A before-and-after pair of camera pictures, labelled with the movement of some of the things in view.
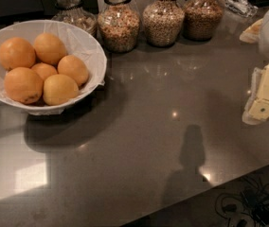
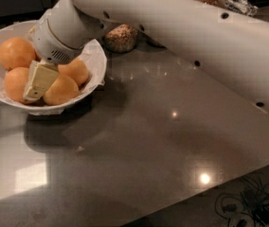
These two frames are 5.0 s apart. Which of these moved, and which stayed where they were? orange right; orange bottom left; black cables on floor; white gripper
Moved: white gripper
Stayed: orange bottom left; orange right; black cables on floor
